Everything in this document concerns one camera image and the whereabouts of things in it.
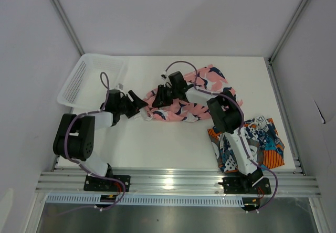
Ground white plastic basket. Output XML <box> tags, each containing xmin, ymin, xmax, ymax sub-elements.
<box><xmin>57</xmin><ymin>54</ymin><xmax>129</xmax><ymax>111</ymax></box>

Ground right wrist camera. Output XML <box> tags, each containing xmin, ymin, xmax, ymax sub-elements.
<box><xmin>161</xmin><ymin>71</ymin><xmax>168</xmax><ymax>79</ymax></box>

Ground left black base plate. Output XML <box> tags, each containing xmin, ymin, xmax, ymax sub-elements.
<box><xmin>83</xmin><ymin>175</ymin><xmax>131</xmax><ymax>193</ymax></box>

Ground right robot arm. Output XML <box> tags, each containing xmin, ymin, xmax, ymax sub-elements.
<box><xmin>152</xmin><ymin>71</ymin><xmax>264</xmax><ymax>193</ymax></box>

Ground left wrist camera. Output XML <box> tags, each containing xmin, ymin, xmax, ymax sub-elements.
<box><xmin>115</xmin><ymin>83</ymin><xmax>124</xmax><ymax>90</ymax></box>

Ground aluminium mounting rail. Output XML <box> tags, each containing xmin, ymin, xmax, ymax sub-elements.
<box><xmin>35</xmin><ymin>170</ymin><xmax>321</xmax><ymax>197</ymax></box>

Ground white slotted cable duct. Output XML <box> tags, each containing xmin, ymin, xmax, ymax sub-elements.
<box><xmin>46</xmin><ymin>193</ymin><xmax>244</xmax><ymax>207</ymax></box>

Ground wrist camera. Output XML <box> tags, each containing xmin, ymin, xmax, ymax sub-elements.
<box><xmin>115</xmin><ymin>83</ymin><xmax>124</xmax><ymax>90</ymax></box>
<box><xmin>161</xmin><ymin>71</ymin><xmax>168</xmax><ymax>79</ymax></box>

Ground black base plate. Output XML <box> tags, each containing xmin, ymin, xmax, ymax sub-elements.
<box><xmin>83</xmin><ymin>175</ymin><xmax>131</xmax><ymax>193</ymax></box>
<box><xmin>218</xmin><ymin>176</ymin><xmax>271</xmax><ymax>195</ymax></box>

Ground blue orange patterned shorts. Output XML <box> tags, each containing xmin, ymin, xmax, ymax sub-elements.
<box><xmin>207</xmin><ymin>116</ymin><xmax>285</xmax><ymax>173</ymax></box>

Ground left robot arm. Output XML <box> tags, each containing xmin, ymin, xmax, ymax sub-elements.
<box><xmin>52</xmin><ymin>89</ymin><xmax>148</xmax><ymax>191</ymax></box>

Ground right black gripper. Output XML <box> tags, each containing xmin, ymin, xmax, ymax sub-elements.
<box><xmin>153</xmin><ymin>85</ymin><xmax>179</xmax><ymax>108</ymax></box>

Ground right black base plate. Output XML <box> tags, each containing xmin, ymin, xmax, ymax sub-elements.
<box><xmin>218</xmin><ymin>176</ymin><xmax>271</xmax><ymax>195</ymax></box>

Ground aluminium frame post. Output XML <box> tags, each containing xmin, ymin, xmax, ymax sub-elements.
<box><xmin>268</xmin><ymin>0</ymin><xmax>311</xmax><ymax>66</ymax></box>
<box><xmin>50</xmin><ymin>0</ymin><xmax>85</xmax><ymax>55</ymax></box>

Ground left aluminium frame post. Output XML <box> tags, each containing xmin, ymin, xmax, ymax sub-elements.
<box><xmin>50</xmin><ymin>0</ymin><xmax>85</xmax><ymax>55</ymax></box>

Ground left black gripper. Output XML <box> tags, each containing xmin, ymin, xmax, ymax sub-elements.
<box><xmin>117</xmin><ymin>90</ymin><xmax>148</xmax><ymax>119</ymax></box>

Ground pink star patterned shorts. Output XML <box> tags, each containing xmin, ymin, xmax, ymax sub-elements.
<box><xmin>143</xmin><ymin>65</ymin><xmax>243</xmax><ymax>122</ymax></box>

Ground right aluminium frame post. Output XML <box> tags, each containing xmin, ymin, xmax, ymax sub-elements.
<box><xmin>268</xmin><ymin>0</ymin><xmax>311</xmax><ymax>66</ymax></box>

